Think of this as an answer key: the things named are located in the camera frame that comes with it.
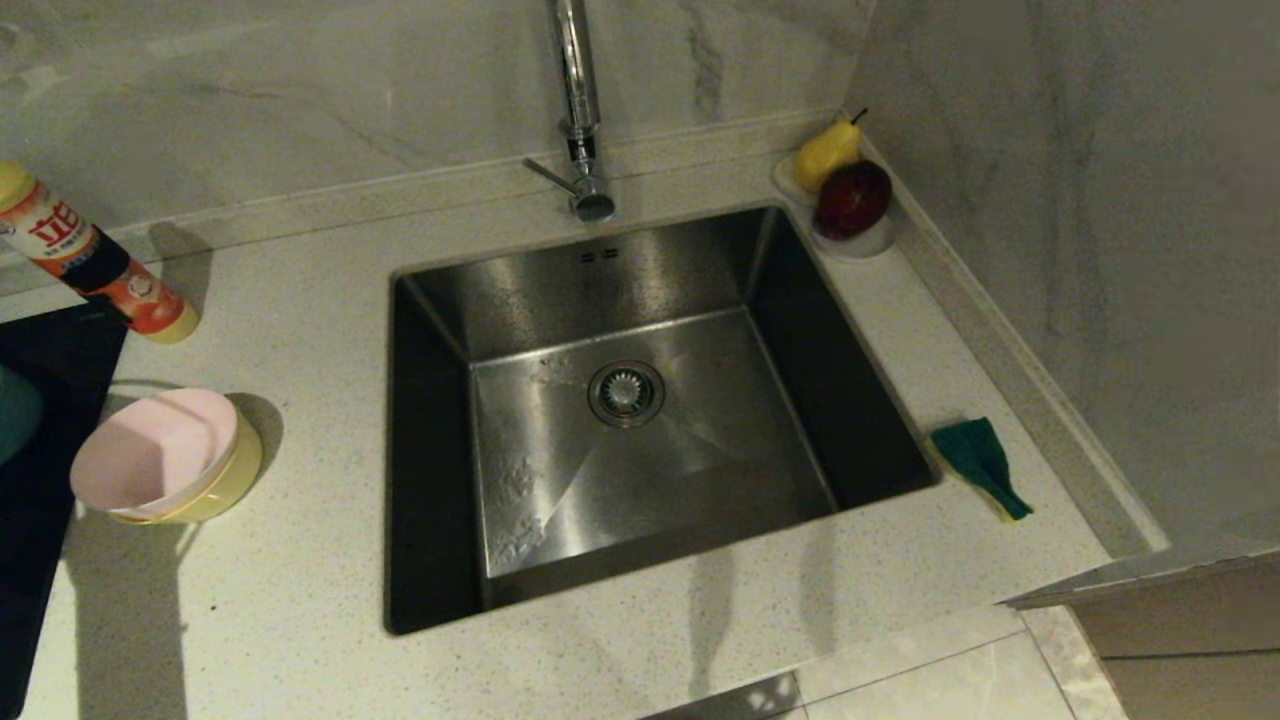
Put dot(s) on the chrome faucet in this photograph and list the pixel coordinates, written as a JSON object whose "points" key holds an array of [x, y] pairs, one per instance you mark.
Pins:
{"points": [[578, 100]]}

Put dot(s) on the yellow green sponge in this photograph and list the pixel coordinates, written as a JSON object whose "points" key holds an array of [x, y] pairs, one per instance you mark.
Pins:
{"points": [[975, 455]]}

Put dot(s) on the yellow plastic bowl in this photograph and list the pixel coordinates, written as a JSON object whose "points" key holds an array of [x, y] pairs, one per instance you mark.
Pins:
{"points": [[235, 480]]}

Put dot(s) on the pink plastic bowl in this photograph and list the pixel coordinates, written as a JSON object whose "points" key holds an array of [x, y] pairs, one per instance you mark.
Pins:
{"points": [[150, 455]]}

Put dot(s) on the yellow dish soap bottle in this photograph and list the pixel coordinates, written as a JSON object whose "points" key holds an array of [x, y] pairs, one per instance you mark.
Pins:
{"points": [[70, 245]]}

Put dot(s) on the blue plastic bowl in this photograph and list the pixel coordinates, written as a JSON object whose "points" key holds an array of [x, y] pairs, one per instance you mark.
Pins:
{"points": [[18, 410]]}

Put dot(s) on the stainless steel sink basin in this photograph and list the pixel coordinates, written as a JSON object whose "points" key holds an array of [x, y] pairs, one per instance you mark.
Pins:
{"points": [[700, 480]]}

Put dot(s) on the round metal drain strainer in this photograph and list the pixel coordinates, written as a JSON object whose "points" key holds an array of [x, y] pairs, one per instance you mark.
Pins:
{"points": [[627, 393]]}

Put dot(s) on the dark red apple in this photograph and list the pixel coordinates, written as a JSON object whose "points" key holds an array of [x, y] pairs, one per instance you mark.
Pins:
{"points": [[852, 200]]}

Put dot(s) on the yellow pear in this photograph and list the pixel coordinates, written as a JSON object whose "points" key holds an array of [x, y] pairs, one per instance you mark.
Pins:
{"points": [[825, 155]]}

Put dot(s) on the black induction cooktop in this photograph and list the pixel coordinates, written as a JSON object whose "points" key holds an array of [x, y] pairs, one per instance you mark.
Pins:
{"points": [[35, 560]]}

